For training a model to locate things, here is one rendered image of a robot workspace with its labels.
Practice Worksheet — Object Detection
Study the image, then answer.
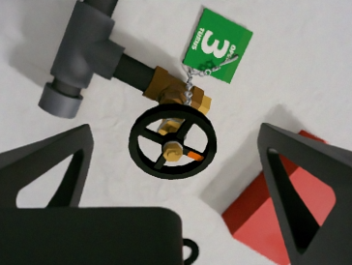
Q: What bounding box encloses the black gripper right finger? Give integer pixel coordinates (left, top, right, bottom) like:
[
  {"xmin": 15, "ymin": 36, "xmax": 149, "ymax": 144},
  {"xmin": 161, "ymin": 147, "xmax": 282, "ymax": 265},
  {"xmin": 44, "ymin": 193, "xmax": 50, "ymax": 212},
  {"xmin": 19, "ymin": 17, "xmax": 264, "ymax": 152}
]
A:
[{"xmin": 257, "ymin": 123, "xmax": 352, "ymax": 265}]

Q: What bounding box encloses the green tag with silver chain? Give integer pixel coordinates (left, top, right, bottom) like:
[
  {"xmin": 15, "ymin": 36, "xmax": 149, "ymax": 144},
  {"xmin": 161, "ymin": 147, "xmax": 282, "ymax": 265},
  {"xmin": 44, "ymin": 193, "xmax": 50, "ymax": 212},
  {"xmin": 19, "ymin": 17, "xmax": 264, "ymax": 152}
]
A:
[{"xmin": 183, "ymin": 8, "xmax": 253, "ymax": 106}]

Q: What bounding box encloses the red block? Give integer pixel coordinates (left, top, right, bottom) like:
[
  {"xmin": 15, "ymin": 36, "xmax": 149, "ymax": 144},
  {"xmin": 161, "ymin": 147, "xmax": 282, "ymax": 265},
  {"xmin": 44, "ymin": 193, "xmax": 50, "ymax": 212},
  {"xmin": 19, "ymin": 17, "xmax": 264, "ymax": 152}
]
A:
[{"xmin": 222, "ymin": 129, "xmax": 336, "ymax": 265}]

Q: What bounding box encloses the small black ring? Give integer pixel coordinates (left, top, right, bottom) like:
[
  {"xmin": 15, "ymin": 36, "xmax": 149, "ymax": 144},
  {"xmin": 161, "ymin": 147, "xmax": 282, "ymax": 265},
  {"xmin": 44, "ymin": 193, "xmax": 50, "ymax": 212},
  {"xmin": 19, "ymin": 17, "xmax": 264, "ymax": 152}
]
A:
[{"xmin": 183, "ymin": 238, "xmax": 201, "ymax": 265}]

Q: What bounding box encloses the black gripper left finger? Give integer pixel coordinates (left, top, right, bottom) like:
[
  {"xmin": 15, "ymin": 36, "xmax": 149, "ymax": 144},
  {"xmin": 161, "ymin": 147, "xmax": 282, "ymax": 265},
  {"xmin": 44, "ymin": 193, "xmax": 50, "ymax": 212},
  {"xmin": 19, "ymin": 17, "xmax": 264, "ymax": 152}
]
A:
[{"xmin": 0, "ymin": 124, "xmax": 95, "ymax": 208}]

